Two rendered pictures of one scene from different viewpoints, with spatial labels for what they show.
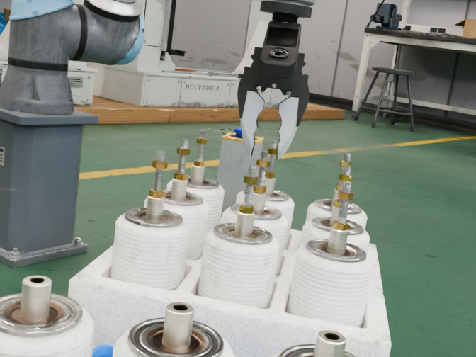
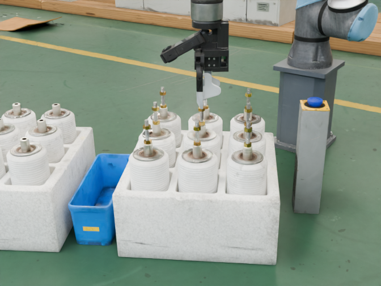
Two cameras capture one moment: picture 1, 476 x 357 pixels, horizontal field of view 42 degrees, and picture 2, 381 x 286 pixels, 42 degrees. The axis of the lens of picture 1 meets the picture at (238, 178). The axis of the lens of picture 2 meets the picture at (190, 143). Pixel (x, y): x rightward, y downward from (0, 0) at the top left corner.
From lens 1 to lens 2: 1.49 m
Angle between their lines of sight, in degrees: 84
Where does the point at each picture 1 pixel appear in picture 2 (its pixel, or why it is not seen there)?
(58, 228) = not seen: hidden behind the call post
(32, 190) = (282, 108)
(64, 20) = (309, 11)
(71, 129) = (307, 79)
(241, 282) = not seen: hidden behind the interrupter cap
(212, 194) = (236, 126)
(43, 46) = (299, 26)
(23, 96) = (290, 54)
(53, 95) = (299, 57)
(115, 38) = (336, 24)
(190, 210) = (191, 123)
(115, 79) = not seen: outside the picture
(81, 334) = (49, 121)
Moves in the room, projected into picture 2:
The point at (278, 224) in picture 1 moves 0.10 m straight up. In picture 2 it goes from (190, 143) to (189, 105)
